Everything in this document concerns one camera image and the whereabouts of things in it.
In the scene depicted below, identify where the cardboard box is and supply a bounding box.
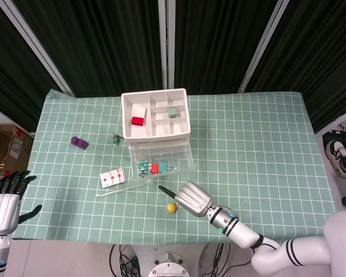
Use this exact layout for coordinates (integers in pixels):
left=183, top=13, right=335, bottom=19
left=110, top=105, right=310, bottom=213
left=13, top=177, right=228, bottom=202
left=0, top=123, right=35, bottom=184

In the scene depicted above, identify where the white plastic drawer cabinet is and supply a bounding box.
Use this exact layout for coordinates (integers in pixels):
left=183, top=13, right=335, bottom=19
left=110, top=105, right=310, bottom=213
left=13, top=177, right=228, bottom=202
left=121, top=88, right=191, bottom=145

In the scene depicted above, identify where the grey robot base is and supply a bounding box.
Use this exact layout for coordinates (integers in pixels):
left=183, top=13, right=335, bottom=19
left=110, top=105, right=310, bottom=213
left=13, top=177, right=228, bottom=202
left=146, top=250, right=191, bottom=277

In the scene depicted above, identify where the black and white sneaker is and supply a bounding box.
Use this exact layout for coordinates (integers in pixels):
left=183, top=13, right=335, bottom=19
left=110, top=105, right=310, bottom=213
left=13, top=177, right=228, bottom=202
left=325, top=139, right=346, bottom=178

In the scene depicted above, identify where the white frame post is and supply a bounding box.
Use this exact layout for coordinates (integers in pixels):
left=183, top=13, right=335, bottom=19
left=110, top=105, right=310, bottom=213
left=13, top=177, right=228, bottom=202
left=157, top=0, right=177, bottom=91
left=0, top=0, right=76, bottom=98
left=237, top=0, right=291, bottom=93

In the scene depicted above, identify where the clear glass rod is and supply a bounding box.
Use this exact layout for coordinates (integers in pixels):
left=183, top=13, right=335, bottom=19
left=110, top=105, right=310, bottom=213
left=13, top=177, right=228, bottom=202
left=96, top=181, right=154, bottom=200

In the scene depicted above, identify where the banded playing card deck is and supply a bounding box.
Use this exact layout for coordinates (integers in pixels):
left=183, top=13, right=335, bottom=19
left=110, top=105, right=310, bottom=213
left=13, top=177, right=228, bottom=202
left=99, top=167, right=127, bottom=189

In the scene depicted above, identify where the white block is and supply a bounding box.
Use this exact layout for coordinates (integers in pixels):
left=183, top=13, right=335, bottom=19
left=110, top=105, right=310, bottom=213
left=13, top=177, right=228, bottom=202
left=132, top=106, right=149, bottom=119

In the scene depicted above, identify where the black pleated curtain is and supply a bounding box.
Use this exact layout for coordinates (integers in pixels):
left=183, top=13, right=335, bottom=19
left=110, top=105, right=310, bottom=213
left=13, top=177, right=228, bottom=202
left=0, top=0, right=62, bottom=132
left=244, top=0, right=346, bottom=134
left=13, top=0, right=166, bottom=98
left=175, top=0, right=278, bottom=95

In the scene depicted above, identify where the teal binder clip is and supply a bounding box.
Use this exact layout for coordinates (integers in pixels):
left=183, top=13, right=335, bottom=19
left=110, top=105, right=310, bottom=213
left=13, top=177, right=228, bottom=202
left=159, top=162, right=178, bottom=173

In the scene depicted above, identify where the small green circuit board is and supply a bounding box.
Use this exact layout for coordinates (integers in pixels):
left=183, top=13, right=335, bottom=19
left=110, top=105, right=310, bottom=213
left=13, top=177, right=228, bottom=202
left=136, top=161, right=151, bottom=177

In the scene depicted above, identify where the clear plastic drawer with handle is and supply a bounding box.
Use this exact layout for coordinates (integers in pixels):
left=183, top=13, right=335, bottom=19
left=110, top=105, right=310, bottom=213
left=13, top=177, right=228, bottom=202
left=128, top=137, right=197, bottom=182

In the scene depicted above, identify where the black cable bundle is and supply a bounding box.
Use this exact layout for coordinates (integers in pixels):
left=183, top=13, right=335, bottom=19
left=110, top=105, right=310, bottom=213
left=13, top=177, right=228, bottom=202
left=212, top=242, right=256, bottom=277
left=108, top=244, right=141, bottom=277

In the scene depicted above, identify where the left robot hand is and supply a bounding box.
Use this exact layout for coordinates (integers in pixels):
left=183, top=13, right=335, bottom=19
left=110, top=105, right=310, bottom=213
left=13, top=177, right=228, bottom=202
left=0, top=170, right=43, bottom=235

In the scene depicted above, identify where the green checkered tablecloth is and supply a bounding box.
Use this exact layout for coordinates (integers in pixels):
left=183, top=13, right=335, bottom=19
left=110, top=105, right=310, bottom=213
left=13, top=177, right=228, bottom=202
left=11, top=89, right=339, bottom=242

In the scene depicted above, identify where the purple toy brick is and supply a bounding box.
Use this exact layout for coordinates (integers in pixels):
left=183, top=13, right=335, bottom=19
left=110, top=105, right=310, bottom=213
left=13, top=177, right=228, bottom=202
left=70, top=136, right=88, bottom=151

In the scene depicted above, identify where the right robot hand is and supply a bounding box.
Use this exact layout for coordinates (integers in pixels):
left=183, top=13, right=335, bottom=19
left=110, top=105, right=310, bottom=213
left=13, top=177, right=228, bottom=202
left=158, top=181, right=213, bottom=218

